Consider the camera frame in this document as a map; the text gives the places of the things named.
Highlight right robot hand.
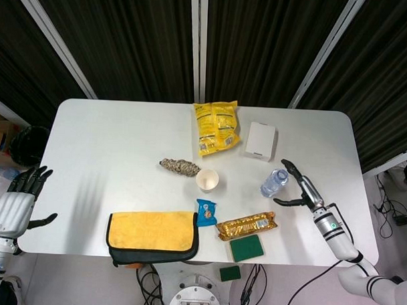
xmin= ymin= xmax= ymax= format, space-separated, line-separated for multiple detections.
xmin=273 ymin=159 xmax=328 ymax=211

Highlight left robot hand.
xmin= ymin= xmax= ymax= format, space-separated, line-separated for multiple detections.
xmin=0 ymin=164 xmax=60 ymax=239

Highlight clear plastic water bottle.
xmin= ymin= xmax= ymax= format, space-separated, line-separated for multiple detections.
xmin=259 ymin=168 xmax=290 ymax=198

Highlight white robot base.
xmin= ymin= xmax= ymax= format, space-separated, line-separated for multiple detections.
xmin=150 ymin=260 xmax=236 ymax=305

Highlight white paper cup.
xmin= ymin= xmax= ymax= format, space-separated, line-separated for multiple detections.
xmin=194 ymin=169 xmax=221 ymax=193

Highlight black waste bin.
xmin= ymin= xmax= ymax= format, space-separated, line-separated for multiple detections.
xmin=9 ymin=124 xmax=51 ymax=168

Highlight white cardboard box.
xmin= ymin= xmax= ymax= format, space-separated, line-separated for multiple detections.
xmin=243 ymin=121 xmax=279 ymax=162

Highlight gold foil biscuit pack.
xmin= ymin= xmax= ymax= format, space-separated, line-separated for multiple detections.
xmin=215 ymin=209 xmax=278 ymax=243

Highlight green scouring sponge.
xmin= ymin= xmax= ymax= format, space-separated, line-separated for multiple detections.
xmin=229 ymin=234 xmax=266 ymax=264
xmin=219 ymin=265 xmax=243 ymax=283

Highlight blue snack packet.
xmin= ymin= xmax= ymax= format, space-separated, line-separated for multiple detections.
xmin=195 ymin=199 xmax=219 ymax=228

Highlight yellow snack bag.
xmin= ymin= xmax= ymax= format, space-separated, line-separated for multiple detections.
xmin=191 ymin=98 xmax=243 ymax=159

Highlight yellow and black cloth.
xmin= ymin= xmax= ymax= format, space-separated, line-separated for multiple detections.
xmin=106 ymin=208 xmax=200 ymax=270

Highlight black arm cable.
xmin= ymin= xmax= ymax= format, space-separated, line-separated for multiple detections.
xmin=278 ymin=201 xmax=370 ymax=305

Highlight black floor cables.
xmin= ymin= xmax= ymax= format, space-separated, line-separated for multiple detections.
xmin=134 ymin=259 xmax=271 ymax=305
xmin=370 ymin=171 xmax=407 ymax=241

